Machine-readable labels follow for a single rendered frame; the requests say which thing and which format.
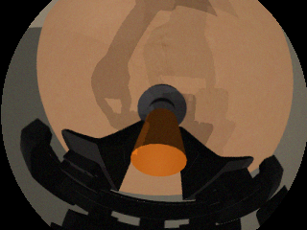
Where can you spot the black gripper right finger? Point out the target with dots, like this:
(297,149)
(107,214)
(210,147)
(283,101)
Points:
(203,165)

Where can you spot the orange knob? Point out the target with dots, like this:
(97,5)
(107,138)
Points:
(159,150)

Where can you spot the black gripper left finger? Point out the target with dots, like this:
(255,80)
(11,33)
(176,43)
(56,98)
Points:
(112,152)

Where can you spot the black round pedestal with silver shaft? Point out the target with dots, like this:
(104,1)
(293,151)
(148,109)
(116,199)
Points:
(161,96)

